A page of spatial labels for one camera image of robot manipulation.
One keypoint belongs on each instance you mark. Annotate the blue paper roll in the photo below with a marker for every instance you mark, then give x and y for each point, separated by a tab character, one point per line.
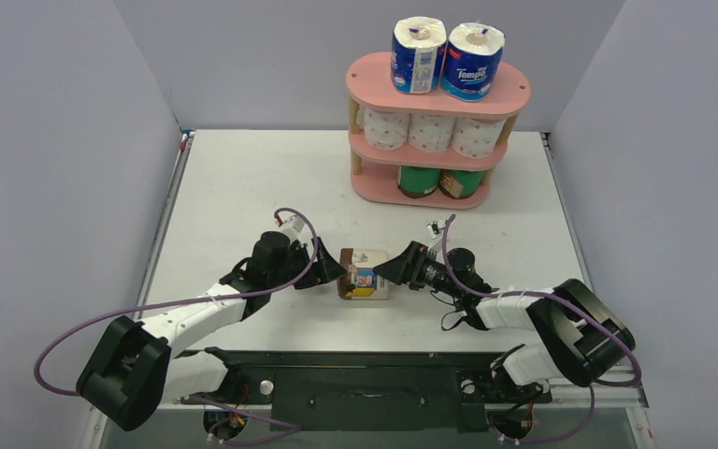
418	48

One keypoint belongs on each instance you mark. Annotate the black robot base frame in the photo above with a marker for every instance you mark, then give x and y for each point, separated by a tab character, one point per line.
353	391

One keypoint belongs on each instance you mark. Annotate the floral white paper roll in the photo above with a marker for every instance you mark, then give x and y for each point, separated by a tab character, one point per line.
430	133

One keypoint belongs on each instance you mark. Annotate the beige brown paper roll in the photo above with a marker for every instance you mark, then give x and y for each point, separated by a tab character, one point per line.
361	281

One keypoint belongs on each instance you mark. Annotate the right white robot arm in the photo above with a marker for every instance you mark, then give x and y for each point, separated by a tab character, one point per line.
579	338

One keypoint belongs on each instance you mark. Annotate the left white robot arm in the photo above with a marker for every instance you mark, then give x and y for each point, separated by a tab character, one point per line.
138	365

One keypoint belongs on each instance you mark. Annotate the green brown roll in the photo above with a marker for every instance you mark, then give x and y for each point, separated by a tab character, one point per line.
459	184
417	182

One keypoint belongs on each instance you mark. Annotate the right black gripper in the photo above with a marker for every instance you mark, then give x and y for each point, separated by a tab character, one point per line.
413	267

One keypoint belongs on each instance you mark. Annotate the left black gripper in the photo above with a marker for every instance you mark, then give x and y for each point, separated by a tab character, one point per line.
323	269

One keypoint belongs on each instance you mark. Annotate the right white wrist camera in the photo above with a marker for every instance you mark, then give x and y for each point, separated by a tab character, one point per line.
435	230

